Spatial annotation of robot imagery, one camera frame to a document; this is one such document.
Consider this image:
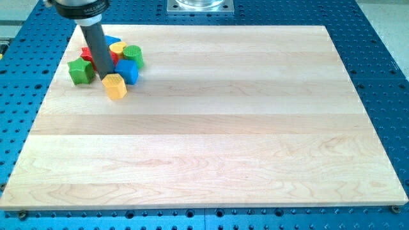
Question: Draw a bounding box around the blue cube block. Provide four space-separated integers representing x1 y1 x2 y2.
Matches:
114 59 139 85

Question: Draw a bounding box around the wooden board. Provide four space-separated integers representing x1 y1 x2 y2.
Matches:
1 25 408 210

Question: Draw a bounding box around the yellow hexagon block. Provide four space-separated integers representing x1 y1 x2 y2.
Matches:
102 73 127 100

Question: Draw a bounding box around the green cylinder block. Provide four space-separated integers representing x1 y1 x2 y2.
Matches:
123 45 144 69

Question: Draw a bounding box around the yellow heart block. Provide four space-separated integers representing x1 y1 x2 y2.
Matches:
109 41 127 59

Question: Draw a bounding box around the blue block behind rod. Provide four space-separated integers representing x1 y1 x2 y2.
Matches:
105 35 121 46

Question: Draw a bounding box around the green star block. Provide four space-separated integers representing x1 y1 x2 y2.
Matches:
68 57 95 85

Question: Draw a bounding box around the red block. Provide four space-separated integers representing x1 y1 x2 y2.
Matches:
81 47 119 71

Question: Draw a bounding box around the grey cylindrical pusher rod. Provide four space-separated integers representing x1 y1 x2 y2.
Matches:
80 22 114 80

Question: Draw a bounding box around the left board clamp screw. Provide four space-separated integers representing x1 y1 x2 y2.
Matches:
17 210 28 220

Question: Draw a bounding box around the board clamp screw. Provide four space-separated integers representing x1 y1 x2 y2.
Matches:
390 206 401 214
17 210 28 220

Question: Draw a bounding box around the right board clamp screw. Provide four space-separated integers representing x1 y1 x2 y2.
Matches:
390 206 401 214

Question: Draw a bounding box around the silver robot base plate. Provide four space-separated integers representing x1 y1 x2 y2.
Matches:
166 0 235 14

